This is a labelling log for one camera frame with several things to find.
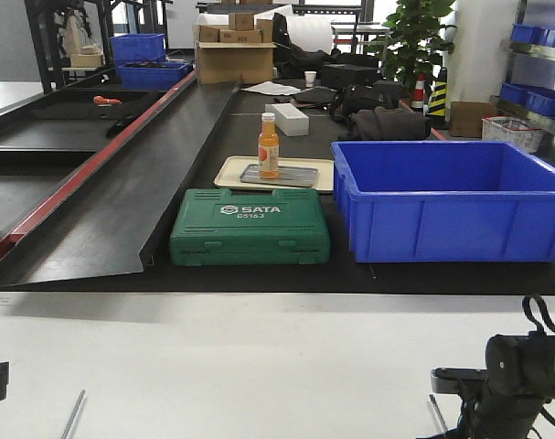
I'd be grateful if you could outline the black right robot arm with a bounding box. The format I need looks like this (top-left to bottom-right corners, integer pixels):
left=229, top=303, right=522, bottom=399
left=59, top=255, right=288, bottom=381
left=430, top=294, right=555, bottom=438

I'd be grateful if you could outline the beige plastic tray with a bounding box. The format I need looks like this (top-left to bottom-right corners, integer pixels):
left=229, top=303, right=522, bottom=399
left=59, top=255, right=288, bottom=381
left=214, top=155, right=334, bottom=194

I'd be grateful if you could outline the small grey metal tray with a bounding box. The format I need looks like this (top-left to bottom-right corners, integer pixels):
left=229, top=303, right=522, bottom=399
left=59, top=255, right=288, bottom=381
left=240, top=164, right=319, bottom=187

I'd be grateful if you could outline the black metal chute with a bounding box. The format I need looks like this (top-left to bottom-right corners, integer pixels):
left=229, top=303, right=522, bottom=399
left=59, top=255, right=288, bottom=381
left=0, top=78, right=239, bottom=288

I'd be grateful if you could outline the green SATA tool case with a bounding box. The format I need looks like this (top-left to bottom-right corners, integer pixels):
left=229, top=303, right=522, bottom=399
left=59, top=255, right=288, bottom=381
left=168, top=188, right=331, bottom=266

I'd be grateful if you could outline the blue crate with items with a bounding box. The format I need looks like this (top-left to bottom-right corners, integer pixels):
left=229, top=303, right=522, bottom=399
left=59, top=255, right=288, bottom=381
left=118, top=62, right=193, bottom=91

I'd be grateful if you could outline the upper blue crate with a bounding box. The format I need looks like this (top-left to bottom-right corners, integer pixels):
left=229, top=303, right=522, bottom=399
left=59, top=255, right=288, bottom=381
left=110, top=34, right=166, bottom=63

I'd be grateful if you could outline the orange juice bottle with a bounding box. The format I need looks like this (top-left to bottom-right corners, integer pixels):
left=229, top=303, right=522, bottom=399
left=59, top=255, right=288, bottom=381
left=258, top=112, right=280, bottom=179

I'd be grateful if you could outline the large open cardboard box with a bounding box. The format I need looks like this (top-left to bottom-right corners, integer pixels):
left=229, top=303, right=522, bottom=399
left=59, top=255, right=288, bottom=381
left=195, top=42, right=274, bottom=84

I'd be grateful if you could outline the white rectangular box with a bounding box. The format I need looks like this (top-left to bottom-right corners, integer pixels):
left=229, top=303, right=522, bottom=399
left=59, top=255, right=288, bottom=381
left=265, top=103, right=310, bottom=136

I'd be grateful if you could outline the white paper cup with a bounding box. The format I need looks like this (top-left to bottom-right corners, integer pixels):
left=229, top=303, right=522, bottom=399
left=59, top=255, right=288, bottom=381
left=304, top=70, right=316, bottom=88

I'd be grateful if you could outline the large blue plastic bin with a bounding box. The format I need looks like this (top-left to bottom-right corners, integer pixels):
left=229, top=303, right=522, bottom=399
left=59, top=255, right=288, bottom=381
left=331, top=141, right=555, bottom=262

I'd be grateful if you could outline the dark grey bag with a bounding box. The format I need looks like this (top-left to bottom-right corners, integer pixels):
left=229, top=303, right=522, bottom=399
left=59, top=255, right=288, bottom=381
left=338, top=106, right=432, bottom=141

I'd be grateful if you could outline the black backpack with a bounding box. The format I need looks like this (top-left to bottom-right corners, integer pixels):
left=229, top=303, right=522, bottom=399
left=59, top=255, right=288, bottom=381
left=328, top=80, right=405, bottom=123

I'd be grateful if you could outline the red white traffic cone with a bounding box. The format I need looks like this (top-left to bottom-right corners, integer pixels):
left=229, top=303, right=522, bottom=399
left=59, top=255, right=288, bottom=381
left=411, top=72, right=426, bottom=112

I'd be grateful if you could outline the yellow black traffic cone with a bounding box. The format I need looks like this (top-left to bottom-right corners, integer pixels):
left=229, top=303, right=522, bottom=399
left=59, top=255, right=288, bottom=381
left=427, top=67, right=448, bottom=130

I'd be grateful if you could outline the green potted plant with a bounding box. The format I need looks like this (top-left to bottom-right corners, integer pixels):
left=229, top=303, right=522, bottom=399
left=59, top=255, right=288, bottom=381
left=367, top=0, right=456, bottom=92

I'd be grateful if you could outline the brown cardboard box on floor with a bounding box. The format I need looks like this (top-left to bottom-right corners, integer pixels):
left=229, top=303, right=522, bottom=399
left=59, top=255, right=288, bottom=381
left=449, top=102, right=497, bottom=138

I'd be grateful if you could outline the white patterned basket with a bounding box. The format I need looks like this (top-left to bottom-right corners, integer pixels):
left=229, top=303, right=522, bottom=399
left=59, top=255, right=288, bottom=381
left=482, top=116, right=544, bottom=153

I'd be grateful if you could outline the orange handled tool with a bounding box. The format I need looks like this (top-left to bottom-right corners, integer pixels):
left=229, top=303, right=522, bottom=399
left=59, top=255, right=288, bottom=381
left=93, top=95, right=122, bottom=106

